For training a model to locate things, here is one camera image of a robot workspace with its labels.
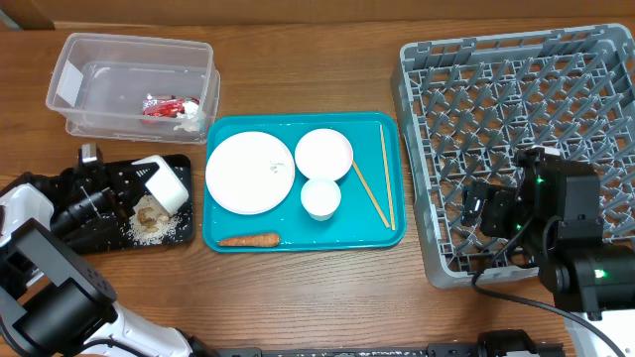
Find small white plate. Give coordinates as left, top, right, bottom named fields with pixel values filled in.
left=295, top=128, right=353, bottom=181

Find grey plastic dishwasher rack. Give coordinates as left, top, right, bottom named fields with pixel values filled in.
left=392, top=24, right=634, bottom=289

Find black waste tray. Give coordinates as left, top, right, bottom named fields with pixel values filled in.
left=53, top=154, right=195, bottom=256

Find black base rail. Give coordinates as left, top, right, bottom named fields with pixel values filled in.
left=213, top=329, right=566, bottom=357

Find red foil wrapper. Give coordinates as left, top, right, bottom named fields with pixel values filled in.
left=142, top=95, right=194, bottom=118

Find white bowl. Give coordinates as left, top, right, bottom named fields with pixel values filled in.
left=132, top=155, right=190, bottom=215

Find teal plastic serving tray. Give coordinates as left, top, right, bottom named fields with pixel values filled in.
left=202, top=112, right=407, bottom=253

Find clear plastic waste bin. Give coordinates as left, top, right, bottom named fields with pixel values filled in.
left=46, top=33, right=220, bottom=144

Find rice and food scraps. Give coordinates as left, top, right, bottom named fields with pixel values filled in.
left=126, top=194, right=182, bottom=246

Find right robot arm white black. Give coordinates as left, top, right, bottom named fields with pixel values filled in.
left=460, top=146, right=634, bottom=356

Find white napkin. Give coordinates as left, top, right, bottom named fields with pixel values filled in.
left=174, top=98, right=204, bottom=133

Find wooden chopstick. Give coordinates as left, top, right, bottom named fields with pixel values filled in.
left=379, top=124, right=396, bottom=231
left=352, top=160, right=390, bottom=228

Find large white plate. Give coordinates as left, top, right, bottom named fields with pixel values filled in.
left=205, top=131, right=296, bottom=215

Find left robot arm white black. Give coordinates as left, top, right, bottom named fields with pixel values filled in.
left=1, top=157, right=216, bottom=356

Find orange carrot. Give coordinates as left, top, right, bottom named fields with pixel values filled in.
left=217, top=233, right=281, bottom=248

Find white paper cup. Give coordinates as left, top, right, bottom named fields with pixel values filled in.
left=301, top=178, right=341, bottom=221

